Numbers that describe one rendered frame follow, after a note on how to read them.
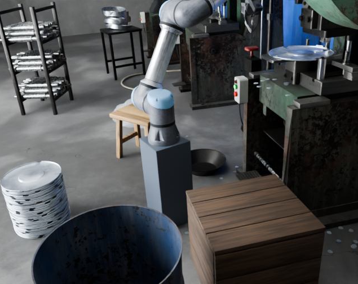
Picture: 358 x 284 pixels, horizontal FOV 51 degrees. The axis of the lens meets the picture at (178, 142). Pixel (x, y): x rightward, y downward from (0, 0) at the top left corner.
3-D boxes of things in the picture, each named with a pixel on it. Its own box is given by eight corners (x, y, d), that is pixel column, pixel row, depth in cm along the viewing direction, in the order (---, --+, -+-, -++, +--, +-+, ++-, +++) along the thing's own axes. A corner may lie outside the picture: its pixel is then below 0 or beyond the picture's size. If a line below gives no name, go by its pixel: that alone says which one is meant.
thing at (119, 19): (114, 80, 438) (104, 9, 404) (105, 72, 476) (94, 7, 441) (146, 74, 452) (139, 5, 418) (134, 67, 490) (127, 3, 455)
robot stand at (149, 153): (164, 232, 184) (155, 151, 165) (147, 214, 199) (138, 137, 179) (194, 219, 192) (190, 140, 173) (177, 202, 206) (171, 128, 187)
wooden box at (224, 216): (216, 325, 135) (214, 252, 120) (189, 255, 168) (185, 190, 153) (316, 300, 142) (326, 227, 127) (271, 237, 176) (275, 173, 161)
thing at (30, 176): (54, 189, 175) (53, 187, 174) (-9, 195, 174) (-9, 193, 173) (66, 160, 201) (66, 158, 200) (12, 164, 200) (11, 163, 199)
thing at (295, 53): (347, 56, 163) (348, 54, 163) (287, 63, 158) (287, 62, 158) (312, 44, 189) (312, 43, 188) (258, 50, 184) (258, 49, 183)
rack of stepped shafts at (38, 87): (61, 114, 345) (37, 6, 304) (15, 115, 351) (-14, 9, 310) (78, 99, 383) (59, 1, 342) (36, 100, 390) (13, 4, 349)
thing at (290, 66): (271, 89, 170) (273, 60, 164) (259, 81, 182) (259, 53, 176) (321, 82, 174) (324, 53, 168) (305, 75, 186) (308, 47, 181)
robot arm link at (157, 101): (157, 127, 164) (154, 98, 158) (143, 118, 175) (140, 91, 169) (180, 120, 170) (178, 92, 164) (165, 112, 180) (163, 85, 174)
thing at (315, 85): (320, 96, 159) (321, 82, 156) (273, 71, 199) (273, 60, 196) (381, 87, 164) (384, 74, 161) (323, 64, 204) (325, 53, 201)
